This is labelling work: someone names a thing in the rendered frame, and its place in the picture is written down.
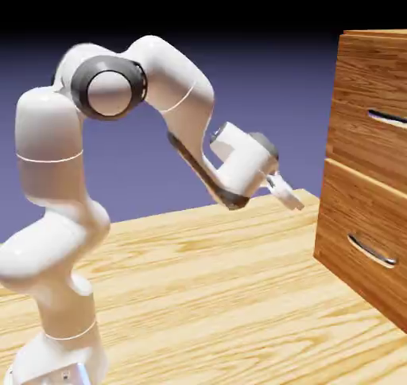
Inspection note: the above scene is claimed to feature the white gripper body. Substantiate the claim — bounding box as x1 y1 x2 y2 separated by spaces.
266 174 305 212

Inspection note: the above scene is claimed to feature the wooden cabinet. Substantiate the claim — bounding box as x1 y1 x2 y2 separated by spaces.
313 29 407 334

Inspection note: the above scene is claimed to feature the curved silver metal handle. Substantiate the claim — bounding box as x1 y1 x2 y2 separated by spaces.
347 232 398 267

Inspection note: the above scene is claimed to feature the straight dark metal handle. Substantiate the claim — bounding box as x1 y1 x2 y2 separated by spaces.
367 109 407 126

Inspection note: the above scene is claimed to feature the small wooden drawer front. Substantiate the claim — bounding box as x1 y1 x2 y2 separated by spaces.
313 157 407 334

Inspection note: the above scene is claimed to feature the large wooden drawer front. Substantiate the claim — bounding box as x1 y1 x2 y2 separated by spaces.
325 33 407 198

